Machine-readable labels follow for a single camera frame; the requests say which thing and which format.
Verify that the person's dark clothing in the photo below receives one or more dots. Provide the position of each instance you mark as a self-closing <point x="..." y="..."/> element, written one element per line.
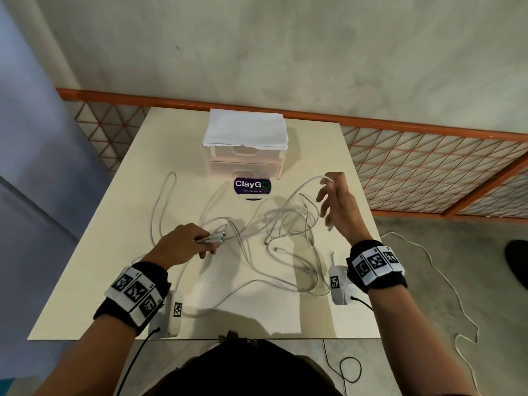
<point x="247" y="367"/>

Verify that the black left wristband with markers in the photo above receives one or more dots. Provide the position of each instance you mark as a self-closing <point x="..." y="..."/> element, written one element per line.
<point x="132" y="294"/>

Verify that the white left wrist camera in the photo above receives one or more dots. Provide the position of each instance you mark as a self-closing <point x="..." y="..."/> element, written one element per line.
<point x="175" y="313"/>

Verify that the clear plastic drawer box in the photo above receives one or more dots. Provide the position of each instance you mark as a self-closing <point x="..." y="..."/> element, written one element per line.
<point x="243" y="164"/>

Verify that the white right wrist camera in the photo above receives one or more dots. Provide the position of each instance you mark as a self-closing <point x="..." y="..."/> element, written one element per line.
<point x="338" y="288"/>

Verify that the person's right hand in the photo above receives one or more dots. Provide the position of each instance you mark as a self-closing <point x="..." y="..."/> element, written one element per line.
<point x="344" y="210"/>

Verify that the black rounded object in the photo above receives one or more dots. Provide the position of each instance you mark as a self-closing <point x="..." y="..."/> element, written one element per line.
<point x="517" y="263"/>

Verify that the orange metal mesh fence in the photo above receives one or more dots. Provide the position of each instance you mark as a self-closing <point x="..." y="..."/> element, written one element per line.
<point x="165" y="102"/>

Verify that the person's right forearm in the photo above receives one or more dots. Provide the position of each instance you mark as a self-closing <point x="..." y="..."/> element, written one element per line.
<point x="412" y="346"/>

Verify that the round dark blue sticker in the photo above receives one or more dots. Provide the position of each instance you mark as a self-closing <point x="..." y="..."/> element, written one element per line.
<point x="251" y="184"/>

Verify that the blue grey partition panel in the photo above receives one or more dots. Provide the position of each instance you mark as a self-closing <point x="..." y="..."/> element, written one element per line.
<point x="33" y="160"/>

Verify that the white folded cloth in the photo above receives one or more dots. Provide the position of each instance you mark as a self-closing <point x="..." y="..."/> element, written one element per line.
<point x="245" y="127"/>

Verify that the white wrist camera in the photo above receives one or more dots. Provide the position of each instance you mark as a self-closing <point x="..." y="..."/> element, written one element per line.
<point x="175" y="313"/>
<point x="338" y="288"/>

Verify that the person's left hand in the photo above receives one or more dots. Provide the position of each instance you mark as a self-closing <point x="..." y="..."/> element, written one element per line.
<point x="181" y="245"/>

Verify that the person's left forearm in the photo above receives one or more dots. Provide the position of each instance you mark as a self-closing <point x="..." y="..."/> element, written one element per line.
<point x="82" y="358"/>

